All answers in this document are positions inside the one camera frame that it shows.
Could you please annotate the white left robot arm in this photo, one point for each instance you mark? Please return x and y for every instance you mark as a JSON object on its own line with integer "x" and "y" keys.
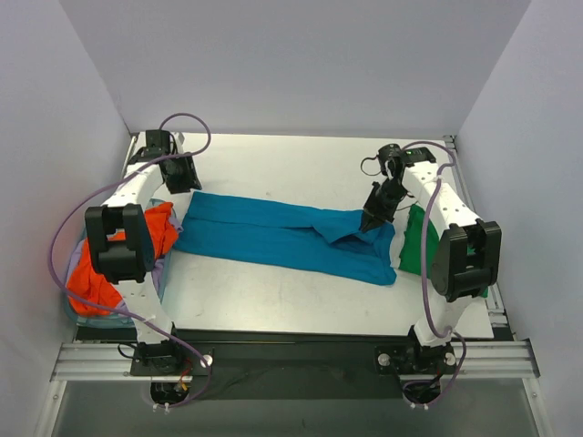
{"x": 121, "y": 243}

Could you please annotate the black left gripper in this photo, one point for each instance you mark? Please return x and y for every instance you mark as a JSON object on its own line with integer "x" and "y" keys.
{"x": 180, "y": 177}

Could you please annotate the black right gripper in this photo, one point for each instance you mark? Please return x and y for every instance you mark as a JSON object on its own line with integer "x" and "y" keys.
{"x": 377, "y": 210}

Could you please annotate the clear blue plastic bin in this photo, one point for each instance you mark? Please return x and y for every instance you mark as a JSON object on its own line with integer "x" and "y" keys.
{"x": 83, "y": 281}

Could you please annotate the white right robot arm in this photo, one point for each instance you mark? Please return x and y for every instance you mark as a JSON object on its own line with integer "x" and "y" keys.
{"x": 459, "y": 252}

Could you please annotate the green folded t shirt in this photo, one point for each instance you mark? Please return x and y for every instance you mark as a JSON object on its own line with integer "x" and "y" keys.
{"x": 410, "y": 254}

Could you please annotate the orange t shirt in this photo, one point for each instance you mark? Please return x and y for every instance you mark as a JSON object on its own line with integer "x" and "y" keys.
{"x": 95, "y": 282}

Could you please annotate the teal blue t shirt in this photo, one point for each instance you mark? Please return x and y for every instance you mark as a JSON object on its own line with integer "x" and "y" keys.
{"x": 296, "y": 237}

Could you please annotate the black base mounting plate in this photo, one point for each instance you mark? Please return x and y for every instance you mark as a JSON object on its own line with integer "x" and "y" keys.
{"x": 345, "y": 384}

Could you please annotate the lavender t shirt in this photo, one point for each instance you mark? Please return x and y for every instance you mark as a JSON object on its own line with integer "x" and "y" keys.
{"x": 159, "y": 273}

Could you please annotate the aluminium frame rail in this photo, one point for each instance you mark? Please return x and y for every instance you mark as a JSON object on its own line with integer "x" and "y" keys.
{"x": 213, "y": 350}

